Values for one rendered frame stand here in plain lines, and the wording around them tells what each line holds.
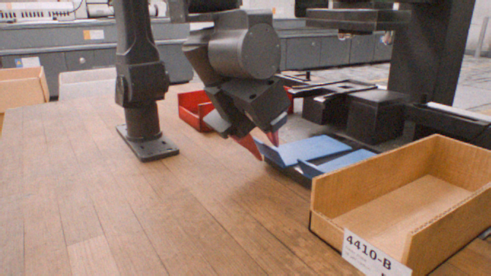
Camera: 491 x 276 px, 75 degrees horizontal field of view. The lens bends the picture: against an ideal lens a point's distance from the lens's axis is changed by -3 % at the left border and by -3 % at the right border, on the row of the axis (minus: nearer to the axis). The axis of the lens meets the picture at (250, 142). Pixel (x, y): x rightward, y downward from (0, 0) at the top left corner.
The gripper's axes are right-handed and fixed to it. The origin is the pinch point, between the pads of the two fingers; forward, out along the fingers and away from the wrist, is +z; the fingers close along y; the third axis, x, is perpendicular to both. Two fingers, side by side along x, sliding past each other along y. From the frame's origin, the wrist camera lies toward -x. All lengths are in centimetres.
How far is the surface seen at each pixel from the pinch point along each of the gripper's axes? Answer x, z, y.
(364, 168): -15.1, 0.3, 5.2
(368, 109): 0.8, 9.0, 21.2
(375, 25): 1.9, -3.8, 28.6
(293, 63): 452, 243, 262
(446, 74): 4, 21, 49
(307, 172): -8.0, 1.6, 1.2
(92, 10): 474, 1, 28
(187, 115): 27.9, 0.7, -3.5
